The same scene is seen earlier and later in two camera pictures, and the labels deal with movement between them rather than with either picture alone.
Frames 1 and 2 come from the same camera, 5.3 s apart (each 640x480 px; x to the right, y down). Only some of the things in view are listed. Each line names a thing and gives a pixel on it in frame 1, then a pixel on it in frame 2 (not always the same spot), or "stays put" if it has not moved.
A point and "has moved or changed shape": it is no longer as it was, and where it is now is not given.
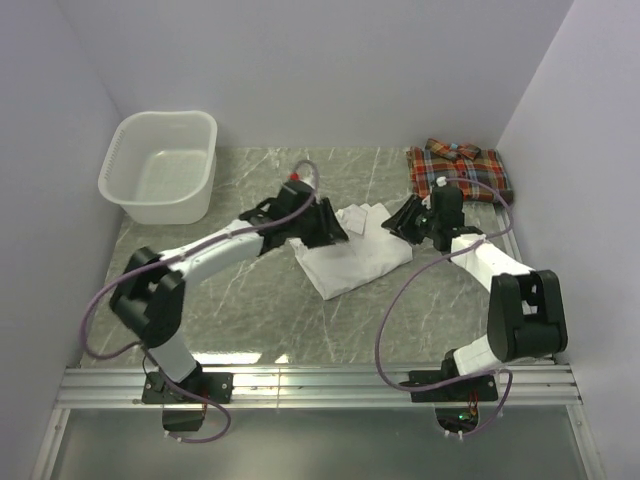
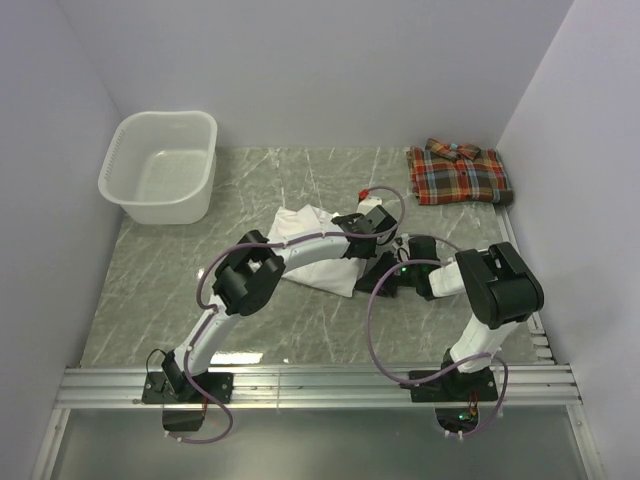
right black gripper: (403, 219) to (367, 283)
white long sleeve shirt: (370, 250) has moved or changed shape
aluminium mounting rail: (300, 386) stays put
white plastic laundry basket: (159, 167) stays put
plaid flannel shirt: (482, 173) stays put
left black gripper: (329, 230) to (371, 253)
